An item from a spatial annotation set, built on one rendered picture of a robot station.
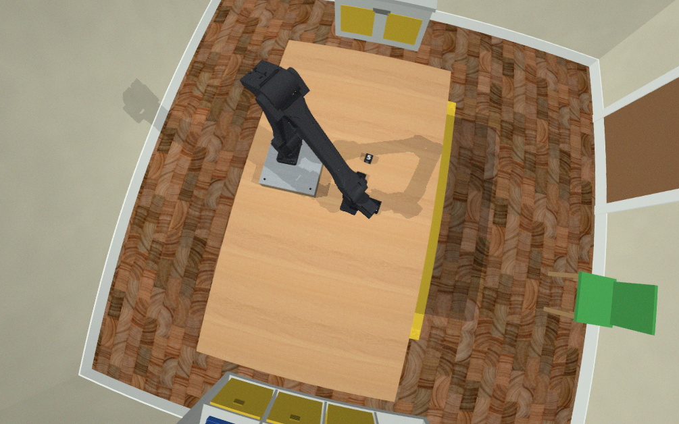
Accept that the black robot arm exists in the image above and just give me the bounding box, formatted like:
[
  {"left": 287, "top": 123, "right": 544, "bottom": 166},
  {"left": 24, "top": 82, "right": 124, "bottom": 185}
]
[{"left": 240, "top": 60, "right": 382, "bottom": 219}]

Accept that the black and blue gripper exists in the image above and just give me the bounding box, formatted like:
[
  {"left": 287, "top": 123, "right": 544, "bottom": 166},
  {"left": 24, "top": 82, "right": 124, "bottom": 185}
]
[{"left": 340, "top": 199, "right": 357, "bottom": 215}]

